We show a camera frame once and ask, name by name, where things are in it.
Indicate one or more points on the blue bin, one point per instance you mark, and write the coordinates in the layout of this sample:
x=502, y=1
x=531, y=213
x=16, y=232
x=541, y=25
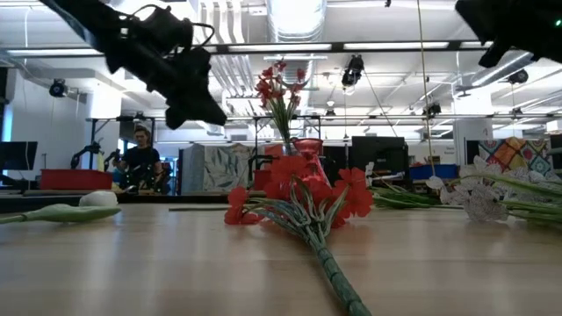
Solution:
x=432, y=171

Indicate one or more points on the red flower bunch stem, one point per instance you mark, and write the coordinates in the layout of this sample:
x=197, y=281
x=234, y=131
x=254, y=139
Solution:
x=327, y=261

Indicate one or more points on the black overhead light rail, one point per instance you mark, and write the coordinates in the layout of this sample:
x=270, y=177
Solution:
x=338, y=46

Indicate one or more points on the clear glass vase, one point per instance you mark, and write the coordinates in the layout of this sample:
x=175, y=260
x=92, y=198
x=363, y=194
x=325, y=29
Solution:
x=288, y=149

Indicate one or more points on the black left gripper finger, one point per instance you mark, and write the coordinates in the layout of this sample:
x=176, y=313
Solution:
x=175, y=118
x=206, y=112

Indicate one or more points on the large black monitor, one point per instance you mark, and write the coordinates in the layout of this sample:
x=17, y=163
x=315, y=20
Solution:
x=379, y=153

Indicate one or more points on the white flower bunch small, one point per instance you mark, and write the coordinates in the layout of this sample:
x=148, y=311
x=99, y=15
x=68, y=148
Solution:
x=399, y=199

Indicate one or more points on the white tulip green stem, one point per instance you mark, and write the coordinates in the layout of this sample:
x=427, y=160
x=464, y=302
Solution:
x=66, y=213

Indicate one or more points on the silver ceiling duct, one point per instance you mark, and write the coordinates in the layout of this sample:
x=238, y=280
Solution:
x=296, y=19

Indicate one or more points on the colourful patchwork quilt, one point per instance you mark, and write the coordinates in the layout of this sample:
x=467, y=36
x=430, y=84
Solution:
x=513, y=153

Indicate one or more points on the white flower bunch large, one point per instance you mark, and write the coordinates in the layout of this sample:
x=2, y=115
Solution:
x=483, y=202

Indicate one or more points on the large red bin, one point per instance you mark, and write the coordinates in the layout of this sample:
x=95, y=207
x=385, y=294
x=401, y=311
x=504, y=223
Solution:
x=74, y=179

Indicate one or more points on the small red bin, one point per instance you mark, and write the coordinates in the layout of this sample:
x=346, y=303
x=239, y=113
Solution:
x=261, y=180

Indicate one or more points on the red glass vase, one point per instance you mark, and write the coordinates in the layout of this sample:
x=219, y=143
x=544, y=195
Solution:
x=308, y=147

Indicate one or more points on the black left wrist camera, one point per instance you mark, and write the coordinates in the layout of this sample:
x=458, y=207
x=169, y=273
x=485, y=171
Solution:
x=167, y=30

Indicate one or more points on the person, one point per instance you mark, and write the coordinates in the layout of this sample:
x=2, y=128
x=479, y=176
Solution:
x=140, y=160

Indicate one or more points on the black background robot arm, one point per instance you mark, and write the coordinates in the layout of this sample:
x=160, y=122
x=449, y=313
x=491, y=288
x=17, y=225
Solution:
x=85, y=151

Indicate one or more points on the red flower bunch thin stems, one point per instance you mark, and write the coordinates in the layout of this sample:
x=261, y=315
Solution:
x=283, y=118

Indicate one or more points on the black ceiling camera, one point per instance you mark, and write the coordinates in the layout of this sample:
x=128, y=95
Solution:
x=353, y=70
x=518, y=76
x=58, y=88

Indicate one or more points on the leaf-patterned cloth panel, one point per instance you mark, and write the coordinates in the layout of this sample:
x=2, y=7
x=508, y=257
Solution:
x=219, y=167

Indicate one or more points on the black monitor on desk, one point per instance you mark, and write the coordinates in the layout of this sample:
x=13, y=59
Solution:
x=17, y=155

